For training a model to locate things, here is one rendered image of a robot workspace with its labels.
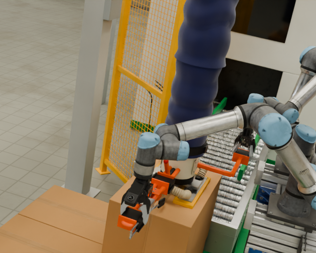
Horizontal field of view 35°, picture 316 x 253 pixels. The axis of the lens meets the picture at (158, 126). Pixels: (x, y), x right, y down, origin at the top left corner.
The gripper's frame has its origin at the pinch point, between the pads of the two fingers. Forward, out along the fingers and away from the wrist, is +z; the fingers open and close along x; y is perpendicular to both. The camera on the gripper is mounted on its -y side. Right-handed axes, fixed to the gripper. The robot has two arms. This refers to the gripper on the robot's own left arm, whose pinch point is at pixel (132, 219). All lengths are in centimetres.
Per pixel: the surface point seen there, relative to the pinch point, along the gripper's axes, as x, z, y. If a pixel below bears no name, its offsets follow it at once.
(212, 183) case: -16, 12, 75
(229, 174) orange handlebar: -25, -1, 63
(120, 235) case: 13.3, 29.1, 28.5
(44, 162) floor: 153, 107, 202
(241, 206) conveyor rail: -30, 47, 126
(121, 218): 3.3, -1.6, -3.9
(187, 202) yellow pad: -10.9, 10.6, 45.3
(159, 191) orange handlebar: -2.0, -1.7, 24.7
